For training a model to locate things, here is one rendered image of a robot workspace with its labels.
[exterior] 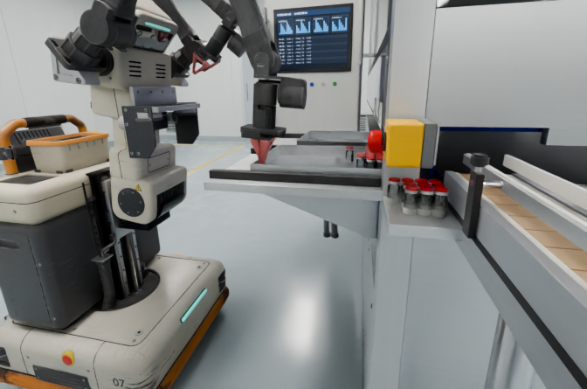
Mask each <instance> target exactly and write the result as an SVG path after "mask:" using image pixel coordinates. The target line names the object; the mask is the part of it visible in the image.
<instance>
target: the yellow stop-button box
mask: <svg viewBox="0 0 587 389"><path fill-rule="evenodd" d="M384 126H385V129H384V133H383V159H384V161H385V164H386V165H387V166H388V167H408V168H419V167H421V168H423V169H431V168H432V167H433V160H434V152H435V144H436V136H437V128H438V124H437V123H435V122H432V121H430V120H427V119H417V120H416V119H387V120H386V121H385V123H384Z"/></svg>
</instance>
